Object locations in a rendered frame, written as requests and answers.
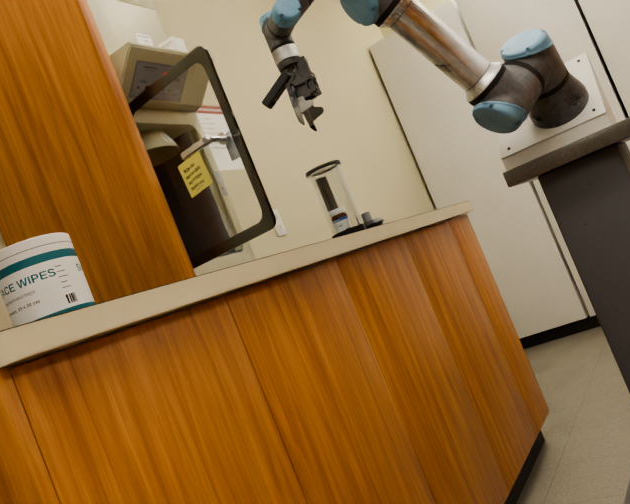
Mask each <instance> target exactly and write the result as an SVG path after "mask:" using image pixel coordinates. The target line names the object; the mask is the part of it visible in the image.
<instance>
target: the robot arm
mask: <svg viewBox="0 0 630 504"><path fill-rule="evenodd" d="M313 2H314V0H277V1H276V2H275V3H274V5H273V7H272V10H271V11H268V12H266V13H265V14H263V16H261V17H260V19H259V24H260V26H261V31H262V33H263V35H264V37H265V40H266V42H267V44H268V47H269V49H270V52H271V54H272V57H273V59H274V62H275V64H276V67H278V70H279V72H280V73H281V75H280V76H279V77H278V79H277V80H276V82H275V83H274V85H273V86H272V88H271V89H270V91H269V92H268V94H267V95H266V96H265V98H264V99H263V101H262V104H263V105H264V106H266V107H267V108H269V109H272V108H273V107H274V105H275V104H276V103H277V101H278V100H279V98H280V97H281V95H282V94H283V92H284V91H285V89H287V92H288V95H289V98H290V101H291V104H292V107H293V109H294V112H295V114H296V117H297V119H298V121H299V122H300V123H301V124H303V125H305V122H304V118H303V115H304V117H305V119H306V121H307V123H308V124H309V127H310V128H311V129H313V130H314V131H317V128H316V126H315V123H314V120H316V119H317V118H318V117H319V116H320V115H321V114H323V112H324V109H323V108H322V107H315V106H313V105H314V102H313V101H312V100H313V99H315V98H317V96H320V95H321V94H322V92H321V90H320V87H319V85H318V82H317V80H316V78H315V77H316V75H315V74H314V73H313V72H311V70H310V67H309V65H308V60H307V58H305V56H302V57H300V54H299V52H298V50H297V47H296V45H295V42H294V40H293V37H292V35H291V33H292V31H293V29H294V27H295V25H296V24H297V22H298V21H299V20H300V18H301V17H302V16H303V14H304V13H305V12H306V11H307V9H308V8H309V7H310V5H311V4H312V3H313ZM340 4H341V6H342V8H343V9H344V11H345V12H346V14H347V15H348V16H349V17H350V18H351V19H352V20H353V21H355V22H356V23H358V24H362V25H363V26H370V25H373V24H375V25H376V26H377V27H379V28H386V27H388V28H390V29H392V30H393V31H394V32H395V33H396V34H398V35H399V36H400V37H401V38H402V39H404V40H405V41H406V42H407V43H408V44H409V45H411V46H412V47H413V48H414V49H415V50H417V51H418V52H419V53H420V54H421V55H423V56H424V57H425V58H426V59H427V60H429V61H430V62H431V63H432V64H433V65H435V66H436V67H437V68H438V69H439V70H441V71H442V72H443V73H444V74H445V75H446V76H448V77H449V78H450V79H451V80H452V81H454V82H455V83H456V84H457V85H458V86H460V87H461V88H462V89H463V90H464V91H465V92H466V100H467V102H468V103H470V104H471V105H472V106H473V107H474V108H473V110H472V116H473V117H474V120H475V121H476V123H477V124H479V125H480V126H481V127H483V128H485V129H487V130H489V131H492V132H495V133H501V134H507V133H512V132H514V131H516V130H517V129H518V128H519V127H520V126H521V124H522V123H523V122H524V121H525V120H526V119H527V117H528V114H529V117H530V119H531V121H532V122H533V124H534V125H535V126H537V127H539V128H543V129H550V128H556V127H559V126H562V125H564V124H566V123H568V122H570V121H571V120H573V119H574V118H576V117H577V116H578V115H579V114H580V113H581V112H582V111H583V110H584V108H585V107H586V105H587V103H588V100H589V93H588V91H587V89H586V87H585V86H584V84H583V83H582V82H580V81H579V80H578V79H577V78H575V77H574V76H573V75H572V74H570V73H569V71H568V70H567V68H566V66H565V64H564V62H563V60H562V58H561V56H560V55H559V53H558V51H557V49H556V47H555V45H554V41H553V40H552V39H551V38H550V36H549V35H548V33H547V32H546V31H545V30H543V29H529V30H526V31H523V32H521V33H519V34H517V35H515V36H513V37H512V38H510V39H509V40H508V41H507V42H506V43H505V44H504V45H503V46H502V48H501V50H500V54H501V58H502V59H503V60H504V63H503V64H502V63H501V62H495V63H491V62H489V61H488V60H487V59H485V58H484V57H483V56H482V55H481V54H480V53H478V52H477V51H476V50H475V49H474V48H473V47H471V46H470V45H469V44H468V43H467V42H466V41H464V40H463V39H462V38H461V37H460V36H459V35H457V34H456V33H455V32H454V31H453V30H452V29H450V28H449V27H448V26H447V25H446V24H444V23H443V22H442V21H441V20H440V19H439V18H437V17H436V16H435V15H434V14H433V13H432V12H430V11H429V10H428V9H427V8H426V7H425V6H423V5H422V4H421V3H420V2H419V1H418V0H340ZM293 70H294V71H293ZM288 73H289V74H290V75H289V74H288ZM314 75H315V76H314ZM308 100H311V101H308Z"/></svg>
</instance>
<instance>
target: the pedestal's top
mask: <svg viewBox="0 0 630 504"><path fill-rule="evenodd" d="M629 140H630V117H629V118H627V119H624V120H622V121H620V122H617V123H615V124H613V125H611V126H608V127H606V128H604V129H602V130H599V131H597V132H595V133H592V134H590V135H588V136H586V137H583V138H581V139H579V140H577V141H574V142H572V143H570V144H567V145H565V146H563V147H561V148H558V149H556V150H554V151H552V152H549V153H547V154H545V155H542V156H540V157H538V158H536V159H533V160H531V161H529V162H527V163H524V164H522V165H520V166H517V167H515V168H513V169H511V170H508V171H506V172H504V173H503V176H504V178H505V181H506V183H507V185H508V187H509V188H510V187H513V186H516V185H520V184H523V183H527V182H530V181H534V180H537V179H538V176H540V175H542V174H544V173H547V172H549V171H551V170H554V169H556V168H558V167H561V166H563V165H566V164H568V163H570V162H573V161H575V160H577V159H580V158H582V157H584V156H587V155H589V154H591V153H594V152H596V151H598V150H601V149H603V148H606V147H608V146H610V145H613V144H616V143H622V142H627V141H629Z"/></svg>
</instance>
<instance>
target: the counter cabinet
mask: <svg viewBox="0 0 630 504"><path fill-rule="evenodd" d="M548 413H549V408H548V406H547V404H546V401H545V399H544V397H543V394H542V392H541V389H540V387H539V385H538V382H537V380H536V378H535V375H534V373H533V370H532V368H531V366H530V363H529V361H528V359H527V356H526V354H525V351H524V349H523V347H522V344H521V342H520V339H519V337H518V335H517V332H516V330H515V328H514V325H513V323H512V320H511V318H510V316H509V313H508V311H507V309H506V306H505V304H504V301H503V299H502V297H501V294H500V292H499V290H498V287H497V285H496V282H495V280H494V278H493V275H492V273H491V270H490V268H489V266H488V263H487V261H486V259H485V256H484V254H483V251H482V249H481V247H480V244H479V242H478V240H477V237H476V235H475V232H474V230H473V228H472V225H471V223H470V221H469V218H468V216H467V214H466V215H463V216H462V215H460V216H457V217H454V218H451V219H448V220H445V221H442V222H440V223H437V224H434V225H431V226H428V227H425V228H422V229H419V230H416V231H413V232H410V233H407V234H404V235H401V236H398V237H395V238H392V239H389V240H386V241H383V242H380V243H377V244H374V245H371V246H368V247H365V248H362V249H359V250H356V251H353V252H350V253H347V254H344V255H341V256H338V257H335V258H332V259H329V260H326V261H323V262H320V263H317V264H314V265H311V266H308V267H305V268H302V269H299V270H296V271H293V272H290V273H287V274H284V275H281V276H278V277H275V278H272V279H269V280H266V281H263V282H260V283H257V284H254V285H251V286H248V287H245V288H242V289H239V290H236V291H233V292H230V293H227V294H224V295H222V296H219V297H216V298H213V299H210V300H207V301H204V302H201V303H198V304H195V305H192V306H189V307H186V308H183V309H180V310H177V311H174V312H171V313H168V314H165V315H162V316H159V317H156V318H153V319H150V320H147V321H144V322H141V323H138V324H135V325H132V326H129V327H126V328H123V329H120V330H117V331H114V332H111V333H108V334H105V335H102V336H99V337H96V338H93V339H90V340H87V341H84V342H81V343H78V344H75V345H72V346H69V347H66V348H63V349H60V350H57V351H54V352H51V353H48V354H45V355H42V356H39V357H36V358H33V359H30V360H27V361H24V362H21V363H18V364H15V365H12V366H9V367H8V366H6V367H3V368H0V504H516V503H517V501H518V499H519V496H520V494H521V492H522V490H523V488H524V485H525V483H526V481H527V479H528V477H529V474H530V472H531V470H532V468H533V466H534V463H535V461H536V459H537V457H538V455H539V452H540V450H541V448H542V446H543V444H544V441H545V439H544V437H543V434H542V432H541V428H542V426H543V423H544V421H545V419H546V417H547V415H548Z"/></svg>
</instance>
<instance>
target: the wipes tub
mask: <svg viewBox="0 0 630 504"><path fill-rule="evenodd" d="M0 293H1V295H2V298H3V301H4V303H5V306H6V308H7V311H8V313H9V316H10V319H11V321H12V324H13V326H14V327H15V326H18V325H22V324H25V323H29V322H33V321H36V320H40V319H43V318H47V317H51V316H54V315H58V314H61V313H65V312H69V311H72V310H76V309H79V308H83V307H87V306H90V305H94V304H95V301H94V299H93V296H92V293H91V291H90V288H89V285H88V283H87V280H86V278H85V275H84V272H83V270H82V267H81V264H80V262H79V259H78V257H77V254H76V251H75V249H74V247H73V244H72V241H71V239H70V236H69V234H67V233H51V234H45V235H41V236H37V237H33V238H30V239H27V240H24V241H21V242H18V243H15V244H13V245H10V246H8V247H6V248H4V249H2V250H0Z"/></svg>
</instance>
